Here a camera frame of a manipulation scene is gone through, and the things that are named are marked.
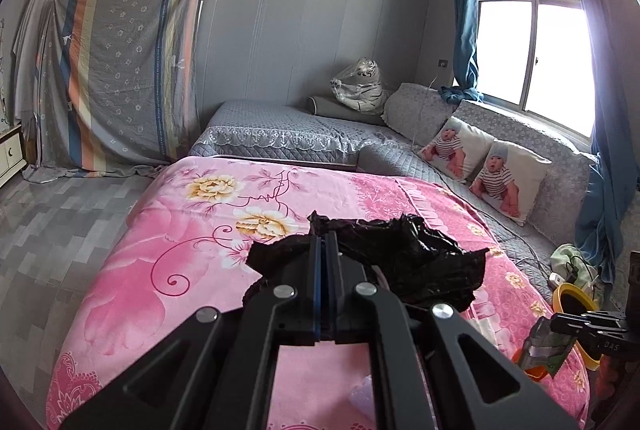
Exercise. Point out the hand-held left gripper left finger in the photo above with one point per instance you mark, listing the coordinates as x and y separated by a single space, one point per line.
318 300

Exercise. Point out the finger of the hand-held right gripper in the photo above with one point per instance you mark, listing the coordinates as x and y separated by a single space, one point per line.
585 322

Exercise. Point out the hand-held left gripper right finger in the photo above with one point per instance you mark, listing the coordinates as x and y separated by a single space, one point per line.
331 295

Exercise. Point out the green grey wrapper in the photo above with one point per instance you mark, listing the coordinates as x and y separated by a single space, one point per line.
542 345

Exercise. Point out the black plastic bag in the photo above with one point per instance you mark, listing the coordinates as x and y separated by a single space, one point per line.
400 250

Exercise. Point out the yellow rimmed bucket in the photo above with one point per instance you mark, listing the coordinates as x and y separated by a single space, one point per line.
570 292

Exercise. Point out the white charger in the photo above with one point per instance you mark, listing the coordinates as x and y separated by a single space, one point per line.
556 280

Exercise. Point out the green cloth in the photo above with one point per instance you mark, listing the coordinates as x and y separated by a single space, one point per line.
567 257

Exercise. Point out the small orange wrapper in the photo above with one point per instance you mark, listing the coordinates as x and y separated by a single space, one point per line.
531 370

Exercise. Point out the clear plastic wrapper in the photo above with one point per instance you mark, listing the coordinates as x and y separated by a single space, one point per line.
361 397

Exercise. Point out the blue curtain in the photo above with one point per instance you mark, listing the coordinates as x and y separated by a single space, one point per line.
600 190
465 19

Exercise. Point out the pink floral blanket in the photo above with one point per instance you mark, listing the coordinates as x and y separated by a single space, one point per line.
175 260

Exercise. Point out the grey quilted sofa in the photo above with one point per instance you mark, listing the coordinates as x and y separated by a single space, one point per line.
400 159

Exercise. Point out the baby print pillow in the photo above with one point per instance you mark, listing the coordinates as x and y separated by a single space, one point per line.
452 149
510 182

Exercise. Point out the grey bolster pillow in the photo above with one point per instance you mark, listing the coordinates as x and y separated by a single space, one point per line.
330 107

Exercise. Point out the tiger plush in plastic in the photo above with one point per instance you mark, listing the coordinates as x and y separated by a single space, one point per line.
362 84

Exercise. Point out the window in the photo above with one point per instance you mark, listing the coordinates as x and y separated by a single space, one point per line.
540 49

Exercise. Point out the striped floral cloth cover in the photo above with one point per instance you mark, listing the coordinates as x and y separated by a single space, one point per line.
125 69

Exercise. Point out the white low cabinet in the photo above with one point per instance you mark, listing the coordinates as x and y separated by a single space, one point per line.
11 154

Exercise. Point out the white hanging garment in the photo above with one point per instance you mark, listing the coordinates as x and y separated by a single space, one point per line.
32 39

